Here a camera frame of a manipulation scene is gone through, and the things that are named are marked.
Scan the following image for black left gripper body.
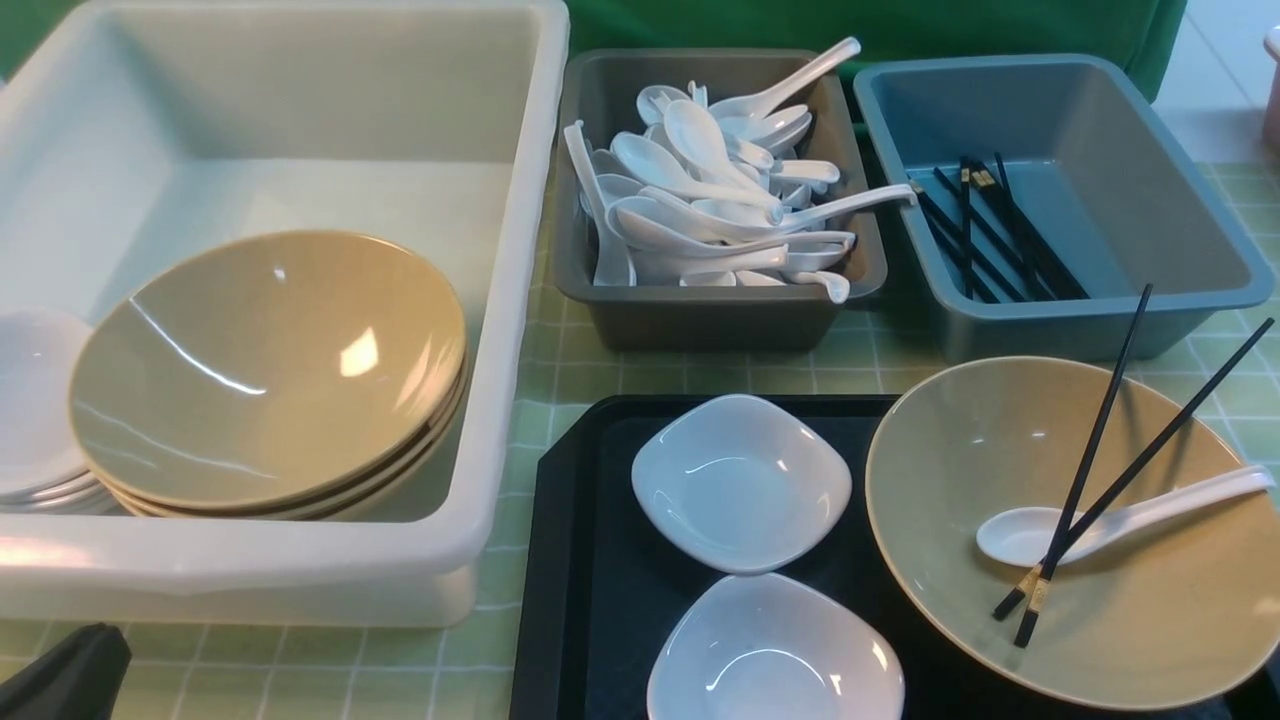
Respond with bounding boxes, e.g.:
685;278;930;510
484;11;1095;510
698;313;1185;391
1;623;133;719

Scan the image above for white square dish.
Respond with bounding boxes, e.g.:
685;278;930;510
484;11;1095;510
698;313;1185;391
631;395;852;577
646;573;906;719

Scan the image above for black chopstick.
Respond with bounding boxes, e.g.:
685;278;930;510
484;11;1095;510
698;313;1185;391
1012;283;1155;650
992;318;1275;621

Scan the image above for white soup spoon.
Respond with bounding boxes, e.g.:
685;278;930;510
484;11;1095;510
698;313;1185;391
975;465;1276;568

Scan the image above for tan noodle bowl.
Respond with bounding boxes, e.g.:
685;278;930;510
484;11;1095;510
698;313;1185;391
864;356;1279;711

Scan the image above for top stacked tan bowl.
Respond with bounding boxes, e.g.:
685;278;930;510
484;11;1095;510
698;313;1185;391
68;231;468;520

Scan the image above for stack of white plates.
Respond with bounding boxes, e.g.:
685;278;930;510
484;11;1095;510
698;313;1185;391
1;307;116;515

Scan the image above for green checkered tablecloth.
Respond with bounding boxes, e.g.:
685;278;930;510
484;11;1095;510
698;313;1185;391
111;160;1277;719

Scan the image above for black serving tray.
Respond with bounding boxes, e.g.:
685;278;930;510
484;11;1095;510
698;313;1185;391
509;395;1280;720

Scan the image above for large white plastic tub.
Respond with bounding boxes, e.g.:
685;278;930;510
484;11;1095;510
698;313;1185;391
3;1;570;626

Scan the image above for white spoon leaning left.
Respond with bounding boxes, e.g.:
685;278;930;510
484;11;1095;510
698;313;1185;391
563;119;637;287

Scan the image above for grey spoon bin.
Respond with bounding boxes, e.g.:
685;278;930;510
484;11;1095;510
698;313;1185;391
543;47;841;352

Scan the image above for pile of white spoons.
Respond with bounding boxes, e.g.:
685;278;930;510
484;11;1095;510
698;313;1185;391
563;94;856;304

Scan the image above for white spoon over rim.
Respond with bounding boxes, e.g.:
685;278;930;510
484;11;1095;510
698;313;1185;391
691;184;922;240

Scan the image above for white spoon sticking up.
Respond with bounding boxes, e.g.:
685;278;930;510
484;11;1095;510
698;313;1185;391
709;36;861;119

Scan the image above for black chopsticks in bin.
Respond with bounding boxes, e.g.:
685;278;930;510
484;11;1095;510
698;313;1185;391
909;152;1091;304

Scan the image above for blue chopstick bin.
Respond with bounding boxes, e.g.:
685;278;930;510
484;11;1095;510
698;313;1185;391
852;54;1275;364

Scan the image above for green backdrop cloth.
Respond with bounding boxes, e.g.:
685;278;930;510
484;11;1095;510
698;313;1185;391
0;0;1189;101

